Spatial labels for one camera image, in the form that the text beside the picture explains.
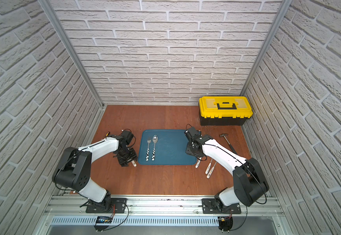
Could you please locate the fork plain white handle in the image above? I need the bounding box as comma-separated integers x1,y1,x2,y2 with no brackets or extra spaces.
195,158,201,168

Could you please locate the fork cow pattern handle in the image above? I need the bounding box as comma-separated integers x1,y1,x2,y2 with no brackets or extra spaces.
146,137,151,161

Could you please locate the spoon plain white handle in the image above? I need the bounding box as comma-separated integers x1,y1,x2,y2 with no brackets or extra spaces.
207,162,217,179

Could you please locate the spoon cow pattern handle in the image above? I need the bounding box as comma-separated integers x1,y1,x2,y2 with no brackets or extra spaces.
151,135,158,161

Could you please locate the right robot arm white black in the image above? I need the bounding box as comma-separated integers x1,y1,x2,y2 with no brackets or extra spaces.
186,138,269,208

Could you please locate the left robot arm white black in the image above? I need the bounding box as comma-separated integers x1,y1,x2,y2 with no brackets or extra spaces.
52,130,137,204

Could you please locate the teal plastic tray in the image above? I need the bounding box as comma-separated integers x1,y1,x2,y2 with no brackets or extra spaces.
138,129,197,165

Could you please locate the yellow black toolbox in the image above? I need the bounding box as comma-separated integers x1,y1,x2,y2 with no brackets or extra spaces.
198,96,253,126

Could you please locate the left controller board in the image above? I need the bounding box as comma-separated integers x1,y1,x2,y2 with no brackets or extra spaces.
94,216,113,232

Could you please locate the controller board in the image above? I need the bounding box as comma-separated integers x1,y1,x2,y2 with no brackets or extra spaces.
218,216,234,233
94,216,113,232

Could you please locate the right controller board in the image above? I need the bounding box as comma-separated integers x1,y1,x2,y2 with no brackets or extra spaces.
218,216,234,233

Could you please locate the hammer black handle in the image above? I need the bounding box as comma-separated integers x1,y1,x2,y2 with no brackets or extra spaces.
219,133,237,154

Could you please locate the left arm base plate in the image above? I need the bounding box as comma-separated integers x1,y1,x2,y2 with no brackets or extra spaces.
81,197,127,214

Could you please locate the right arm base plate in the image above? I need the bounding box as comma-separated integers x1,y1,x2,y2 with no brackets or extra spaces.
201,198,242,215

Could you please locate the aluminium frame rail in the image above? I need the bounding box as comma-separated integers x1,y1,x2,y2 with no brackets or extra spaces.
45,195,285,217

